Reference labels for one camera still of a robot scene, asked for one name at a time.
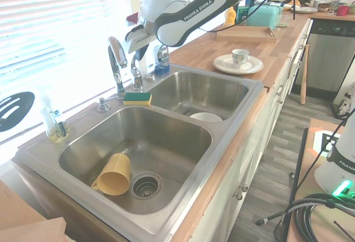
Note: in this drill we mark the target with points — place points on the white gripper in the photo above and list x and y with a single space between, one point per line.
140 38

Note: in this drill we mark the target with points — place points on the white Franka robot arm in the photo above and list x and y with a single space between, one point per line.
194 9

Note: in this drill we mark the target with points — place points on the chrome curved faucet spout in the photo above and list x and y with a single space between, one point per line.
116 56

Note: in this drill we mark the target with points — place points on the blue dish soap bottle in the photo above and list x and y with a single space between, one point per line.
162 61

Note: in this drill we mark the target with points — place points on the small chrome sink cap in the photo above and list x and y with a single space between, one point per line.
151 77

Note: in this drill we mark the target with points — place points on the dark red object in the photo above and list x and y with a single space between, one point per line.
132 19

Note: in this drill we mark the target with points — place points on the yellow and green sponge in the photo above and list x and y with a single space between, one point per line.
137 99

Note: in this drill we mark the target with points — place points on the chrome soap dispenser pump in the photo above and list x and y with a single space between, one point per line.
103 105

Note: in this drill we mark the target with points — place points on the white dinner plate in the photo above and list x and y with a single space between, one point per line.
224 65

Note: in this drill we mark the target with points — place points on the white window blinds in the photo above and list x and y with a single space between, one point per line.
55 31

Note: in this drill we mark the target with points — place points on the white ceramic bowl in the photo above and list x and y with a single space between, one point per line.
206 117

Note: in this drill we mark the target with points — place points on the yellow mustard bottle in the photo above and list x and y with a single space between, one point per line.
229 17

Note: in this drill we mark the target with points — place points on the white patterned teacup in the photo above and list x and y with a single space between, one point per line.
240 59

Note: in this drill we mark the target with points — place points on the stainless steel double sink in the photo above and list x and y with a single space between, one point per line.
230 97

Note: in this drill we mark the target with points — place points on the wooden serving tray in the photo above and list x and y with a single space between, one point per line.
244 35

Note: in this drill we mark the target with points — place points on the green carton box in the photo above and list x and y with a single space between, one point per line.
242 13

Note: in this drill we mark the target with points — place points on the clear spray bottle yellow liquid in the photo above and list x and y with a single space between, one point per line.
55 126

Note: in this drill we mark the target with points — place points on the teal bread box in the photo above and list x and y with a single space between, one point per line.
263 17

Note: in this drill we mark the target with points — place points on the yellow plastic cup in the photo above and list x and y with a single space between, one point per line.
115 176

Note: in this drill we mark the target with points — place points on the perforated metal drain strainer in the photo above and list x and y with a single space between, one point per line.
145 185

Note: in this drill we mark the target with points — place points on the black slotted spatula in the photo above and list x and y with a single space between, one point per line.
16 108

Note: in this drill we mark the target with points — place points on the white kitchen cabinets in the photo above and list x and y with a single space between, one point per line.
255 147

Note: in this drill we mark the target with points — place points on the stacked white plates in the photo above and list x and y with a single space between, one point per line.
303 9

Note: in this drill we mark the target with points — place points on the stainless steel dishwasher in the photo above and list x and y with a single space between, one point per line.
321 59

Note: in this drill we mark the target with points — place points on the black tripod stand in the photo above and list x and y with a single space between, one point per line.
298 170

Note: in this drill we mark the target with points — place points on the clear wine glass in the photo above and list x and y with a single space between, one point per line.
333 4

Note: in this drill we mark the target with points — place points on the black and white marker tag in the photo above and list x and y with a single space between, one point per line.
325 142

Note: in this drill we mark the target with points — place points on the red cup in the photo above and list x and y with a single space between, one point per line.
343 10

